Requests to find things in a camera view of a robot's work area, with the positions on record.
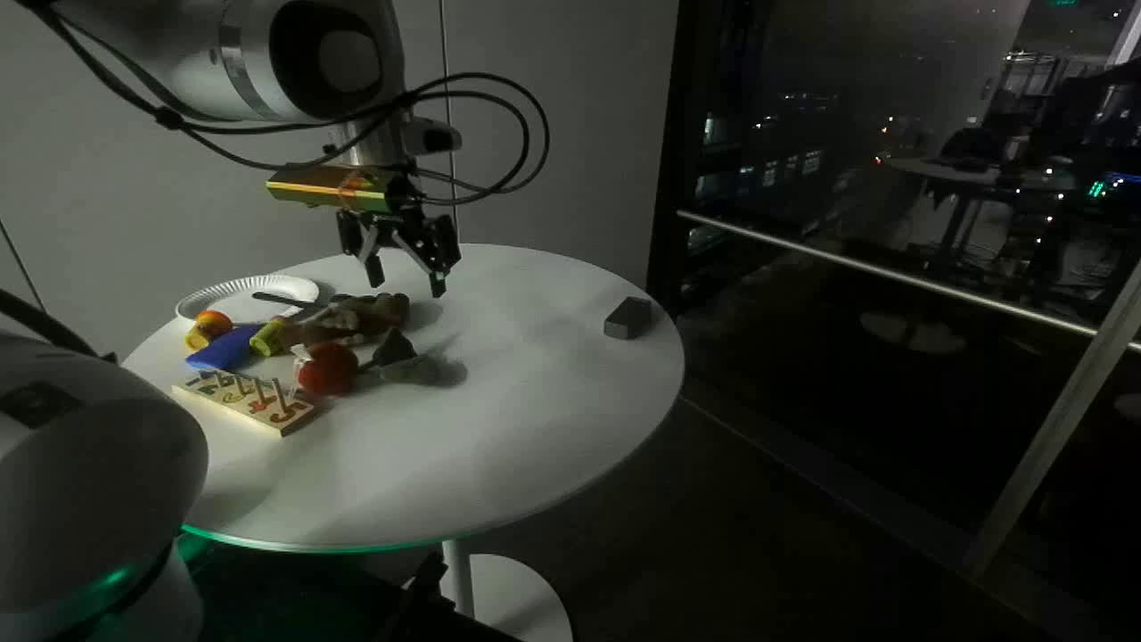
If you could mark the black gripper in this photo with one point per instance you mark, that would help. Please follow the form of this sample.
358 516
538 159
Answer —
397 221

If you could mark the brown plush toy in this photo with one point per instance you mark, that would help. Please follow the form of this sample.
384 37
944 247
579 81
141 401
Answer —
352 318

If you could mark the red ball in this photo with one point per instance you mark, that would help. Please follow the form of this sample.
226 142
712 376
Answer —
327 370

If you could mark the yellow-green cylinder toy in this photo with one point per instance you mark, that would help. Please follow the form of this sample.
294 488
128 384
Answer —
270 337

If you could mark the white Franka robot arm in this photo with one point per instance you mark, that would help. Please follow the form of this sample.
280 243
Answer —
179 46

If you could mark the white plate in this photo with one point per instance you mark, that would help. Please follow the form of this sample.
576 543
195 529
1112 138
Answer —
289 289

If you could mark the blue block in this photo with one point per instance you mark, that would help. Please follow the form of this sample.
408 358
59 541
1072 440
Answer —
226 348

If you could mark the orange toy fruit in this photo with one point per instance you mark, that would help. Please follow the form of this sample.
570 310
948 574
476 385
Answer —
212 321

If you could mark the wooden peg board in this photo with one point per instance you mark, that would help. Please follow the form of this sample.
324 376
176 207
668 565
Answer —
255 410

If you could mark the grey rectangular block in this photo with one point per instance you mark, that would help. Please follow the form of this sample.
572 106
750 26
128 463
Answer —
628 318

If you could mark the white window mullion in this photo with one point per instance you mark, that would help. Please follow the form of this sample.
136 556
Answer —
1057 430

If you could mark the yellowish wrist camera bar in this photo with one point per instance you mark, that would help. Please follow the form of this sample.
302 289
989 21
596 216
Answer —
327 188

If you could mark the white table pedestal base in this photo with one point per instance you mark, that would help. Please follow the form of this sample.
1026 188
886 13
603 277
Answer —
510 599

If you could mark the white horizontal window rail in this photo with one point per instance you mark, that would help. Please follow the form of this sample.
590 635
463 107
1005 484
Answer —
878 274

